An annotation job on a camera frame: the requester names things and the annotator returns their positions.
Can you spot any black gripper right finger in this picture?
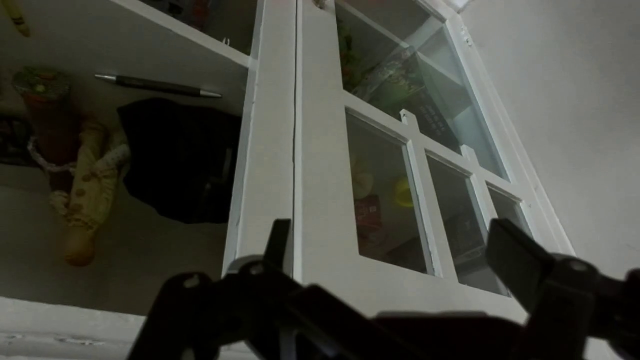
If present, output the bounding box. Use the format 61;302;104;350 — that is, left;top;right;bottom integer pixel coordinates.
484;216;556;316

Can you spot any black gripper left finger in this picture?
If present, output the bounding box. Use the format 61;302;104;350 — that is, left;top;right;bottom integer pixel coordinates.
260;216;294;276

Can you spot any white glass-pane cabinet door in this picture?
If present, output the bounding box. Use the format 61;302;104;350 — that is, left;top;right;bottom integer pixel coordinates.
294;0;576;325

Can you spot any white built-in cabinet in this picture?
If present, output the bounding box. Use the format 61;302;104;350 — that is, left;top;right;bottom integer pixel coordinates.
0;0;581;360

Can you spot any brown-red box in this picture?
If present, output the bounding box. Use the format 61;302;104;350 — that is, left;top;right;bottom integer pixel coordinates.
349;173;388;254

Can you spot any black bag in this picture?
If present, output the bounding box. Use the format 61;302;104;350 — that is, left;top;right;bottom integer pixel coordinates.
113;96;243;226

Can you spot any small yellow cup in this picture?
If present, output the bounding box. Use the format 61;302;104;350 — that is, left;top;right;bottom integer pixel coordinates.
390;175;416;211

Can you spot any clear box of green toys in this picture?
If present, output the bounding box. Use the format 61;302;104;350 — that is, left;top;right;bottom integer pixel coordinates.
339;28;436;113

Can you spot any tan cloth doll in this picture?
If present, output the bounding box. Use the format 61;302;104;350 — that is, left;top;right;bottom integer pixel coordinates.
9;65;134;268

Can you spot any dark pen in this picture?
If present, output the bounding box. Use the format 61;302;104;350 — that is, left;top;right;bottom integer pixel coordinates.
92;71;224;103

